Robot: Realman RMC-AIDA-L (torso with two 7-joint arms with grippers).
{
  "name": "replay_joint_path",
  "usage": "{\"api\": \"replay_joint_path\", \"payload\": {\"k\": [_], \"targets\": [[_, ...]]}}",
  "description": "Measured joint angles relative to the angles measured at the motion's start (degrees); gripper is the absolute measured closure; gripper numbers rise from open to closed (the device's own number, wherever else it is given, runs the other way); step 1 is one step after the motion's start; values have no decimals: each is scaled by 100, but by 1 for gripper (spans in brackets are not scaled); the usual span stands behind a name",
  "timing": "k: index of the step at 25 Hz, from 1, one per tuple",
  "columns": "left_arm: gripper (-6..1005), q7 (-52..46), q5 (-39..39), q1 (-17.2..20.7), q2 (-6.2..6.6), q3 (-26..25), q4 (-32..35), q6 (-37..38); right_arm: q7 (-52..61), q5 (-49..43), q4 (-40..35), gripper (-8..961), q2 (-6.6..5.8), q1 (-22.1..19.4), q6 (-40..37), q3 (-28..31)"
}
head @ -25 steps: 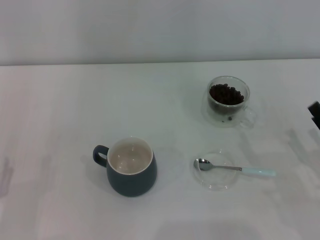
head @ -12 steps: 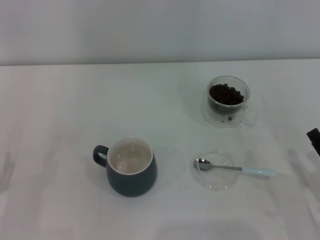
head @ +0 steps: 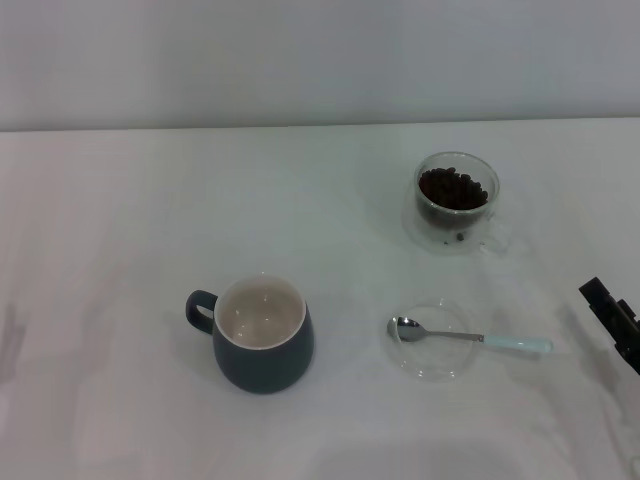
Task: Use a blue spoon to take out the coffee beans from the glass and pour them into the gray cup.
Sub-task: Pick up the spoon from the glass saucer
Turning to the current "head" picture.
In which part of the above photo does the brown coffee bean pile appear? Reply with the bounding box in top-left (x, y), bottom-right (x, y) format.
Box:
top-left (418, 167), bottom-right (490, 211)

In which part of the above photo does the dark grey ceramic mug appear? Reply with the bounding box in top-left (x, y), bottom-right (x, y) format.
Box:
top-left (185, 272), bottom-right (316, 395)

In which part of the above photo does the clear glass saucer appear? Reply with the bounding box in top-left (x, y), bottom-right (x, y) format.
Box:
top-left (379, 298), bottom-right (474, 384)

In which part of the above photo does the double-wall glass cup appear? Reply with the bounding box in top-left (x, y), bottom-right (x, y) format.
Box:
top-left (402, 151), bottom-right (511, 259)

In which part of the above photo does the blue-handled metal spoon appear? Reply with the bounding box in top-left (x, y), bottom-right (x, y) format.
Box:
top-left (386, 315), bottom-right (554, 354)

